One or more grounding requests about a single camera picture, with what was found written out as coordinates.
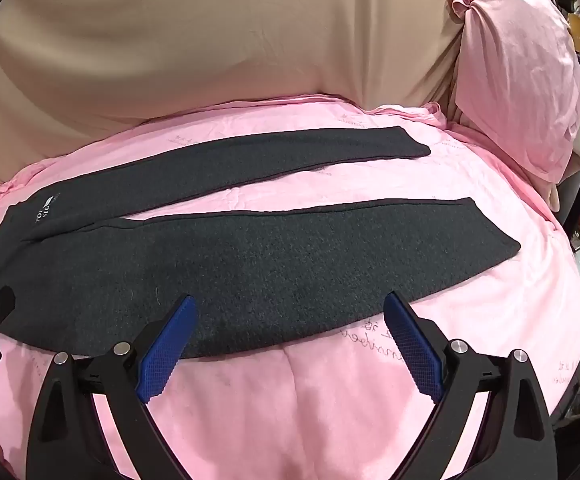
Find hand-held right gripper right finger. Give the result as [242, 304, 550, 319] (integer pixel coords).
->
[384, 291, 556, 480]

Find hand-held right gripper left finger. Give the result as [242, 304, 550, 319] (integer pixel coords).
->
[26, 294, 199, 480]

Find dark grey pants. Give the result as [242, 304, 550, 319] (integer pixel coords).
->
[0, 126, 522, 360]

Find pink bed sheet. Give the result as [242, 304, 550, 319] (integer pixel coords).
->
[0, 95, 580, 480]

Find pink pillow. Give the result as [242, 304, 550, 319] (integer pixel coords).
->
[447, 0, 580, 183]

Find beige padded headboard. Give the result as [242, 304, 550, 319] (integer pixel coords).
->
[0, 0, 481, 216]

